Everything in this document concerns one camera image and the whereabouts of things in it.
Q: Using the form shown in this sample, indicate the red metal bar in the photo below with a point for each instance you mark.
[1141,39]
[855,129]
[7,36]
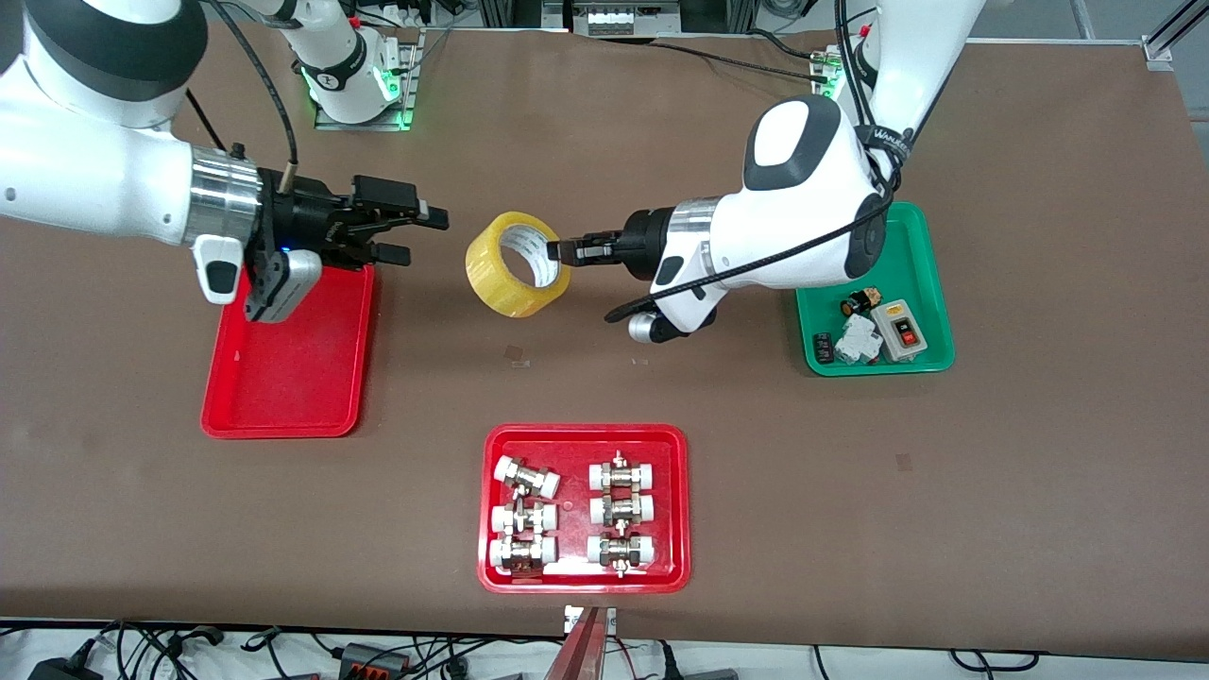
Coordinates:
[576,652]

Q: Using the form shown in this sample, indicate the black box orange connectors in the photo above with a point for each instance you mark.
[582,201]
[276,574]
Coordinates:
[376,659]

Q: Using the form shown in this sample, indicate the small black component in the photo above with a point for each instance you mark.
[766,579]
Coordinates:
[823,348]

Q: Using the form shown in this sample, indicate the white terminal block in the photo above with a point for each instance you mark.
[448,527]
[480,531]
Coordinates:
[610,19]

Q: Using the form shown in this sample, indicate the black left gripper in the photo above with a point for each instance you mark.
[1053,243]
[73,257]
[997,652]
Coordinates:
[644,243]

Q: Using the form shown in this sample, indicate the aluminium right arm base plate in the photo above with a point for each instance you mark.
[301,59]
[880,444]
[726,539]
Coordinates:
[408,85]

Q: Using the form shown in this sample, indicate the red tray holding valves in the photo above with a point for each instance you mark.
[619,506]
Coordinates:
[576,444]

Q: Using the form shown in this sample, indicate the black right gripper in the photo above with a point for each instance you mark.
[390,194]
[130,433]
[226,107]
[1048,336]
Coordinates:
[307,220]

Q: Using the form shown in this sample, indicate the aluminium frame profile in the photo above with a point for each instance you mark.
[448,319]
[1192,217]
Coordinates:
[1171,38]

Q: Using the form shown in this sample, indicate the black power adapter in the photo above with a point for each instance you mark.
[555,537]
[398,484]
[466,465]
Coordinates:
[66,669]

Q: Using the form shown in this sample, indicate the black yellow round component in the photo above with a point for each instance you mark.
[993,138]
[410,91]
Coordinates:
[859,303]

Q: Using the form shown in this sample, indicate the empty red plastic tray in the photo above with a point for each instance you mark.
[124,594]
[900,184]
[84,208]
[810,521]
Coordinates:
[283,397]

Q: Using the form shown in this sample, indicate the green plastic tray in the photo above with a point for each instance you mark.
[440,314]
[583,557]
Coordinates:
[921,274]

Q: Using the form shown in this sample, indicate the yellow packing tape roll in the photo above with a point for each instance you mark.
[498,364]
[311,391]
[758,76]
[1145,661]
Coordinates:
[501,283]

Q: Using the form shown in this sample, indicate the tilted metal valve white caps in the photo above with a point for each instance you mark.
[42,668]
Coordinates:
[527,477]

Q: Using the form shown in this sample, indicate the aluminium left arm base plate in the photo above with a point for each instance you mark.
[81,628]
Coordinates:
[824,85]

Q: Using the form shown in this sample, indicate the white circuit breaker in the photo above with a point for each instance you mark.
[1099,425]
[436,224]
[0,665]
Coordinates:
[858,340]

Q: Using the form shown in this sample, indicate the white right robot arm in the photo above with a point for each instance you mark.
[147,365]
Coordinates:
[85,179]

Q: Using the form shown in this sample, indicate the grey switch box red button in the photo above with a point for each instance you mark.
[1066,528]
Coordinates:
[902,331]

